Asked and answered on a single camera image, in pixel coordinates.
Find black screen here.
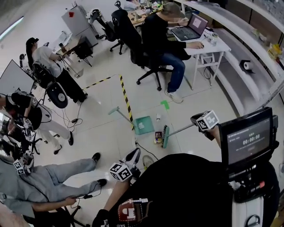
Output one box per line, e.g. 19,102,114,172
218,107,279,172

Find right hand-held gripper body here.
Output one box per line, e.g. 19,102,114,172
196,110,220,141

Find white shelf unit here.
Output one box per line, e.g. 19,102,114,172
175,0,284,117

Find yellow black hazard tape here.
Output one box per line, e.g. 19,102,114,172
82,74,135,130

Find black laptop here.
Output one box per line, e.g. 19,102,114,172
170,13,209,42

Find brown table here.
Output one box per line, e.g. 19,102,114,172
0,201,29,227

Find person's black shirt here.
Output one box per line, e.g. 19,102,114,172
92,153,233,227

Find black floor cable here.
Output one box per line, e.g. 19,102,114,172
62,101,83,133

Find white desk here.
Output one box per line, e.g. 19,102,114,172
168,27,231,90

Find white and black device stand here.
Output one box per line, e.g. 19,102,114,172
228,164,280,227

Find black box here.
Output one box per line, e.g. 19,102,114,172
74,36,94,60

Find person's shoe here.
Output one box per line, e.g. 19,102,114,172
142,155,155,171

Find grey metal cabinet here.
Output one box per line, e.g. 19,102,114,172
61,4,99,47

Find black power cable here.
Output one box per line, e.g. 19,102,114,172
135,142,159,160

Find person's right forearm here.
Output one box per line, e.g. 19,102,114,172
208,124,222,148

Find round black white device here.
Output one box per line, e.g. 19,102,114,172
46,81,69,109

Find yellow container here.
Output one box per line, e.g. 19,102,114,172
267,43,282,60

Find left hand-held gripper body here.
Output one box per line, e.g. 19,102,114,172
109,158,142,182

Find green dustpan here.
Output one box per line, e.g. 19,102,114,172
108,106,155,136

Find green broom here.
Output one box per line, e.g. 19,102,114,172
161,123,196,149

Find black mesh chair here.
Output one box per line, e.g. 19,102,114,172
32,61,56,89

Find person's left forearm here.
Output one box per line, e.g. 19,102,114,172
104,178,131,213

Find wooden desk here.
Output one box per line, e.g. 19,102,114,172
55,35,93,78
127,10,156,27

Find black office chair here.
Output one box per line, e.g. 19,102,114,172
101,16,125,55
110,9,174,92
22,205,91,227

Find grey flat panel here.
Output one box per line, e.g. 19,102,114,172
0,59,35,95

